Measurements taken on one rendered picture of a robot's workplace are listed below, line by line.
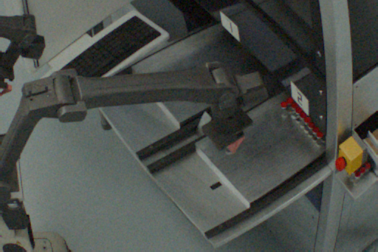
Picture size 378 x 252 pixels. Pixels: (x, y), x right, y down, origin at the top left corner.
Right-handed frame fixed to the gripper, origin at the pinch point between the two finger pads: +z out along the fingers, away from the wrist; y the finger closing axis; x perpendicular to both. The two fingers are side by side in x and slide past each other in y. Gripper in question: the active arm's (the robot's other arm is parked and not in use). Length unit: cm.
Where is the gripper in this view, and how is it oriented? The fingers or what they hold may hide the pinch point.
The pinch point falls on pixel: (232, 149)
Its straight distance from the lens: 226.0
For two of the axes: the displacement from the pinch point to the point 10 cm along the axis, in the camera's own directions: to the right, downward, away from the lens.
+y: 8.4, -4.8, 2.4
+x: -5.2, -5.9, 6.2
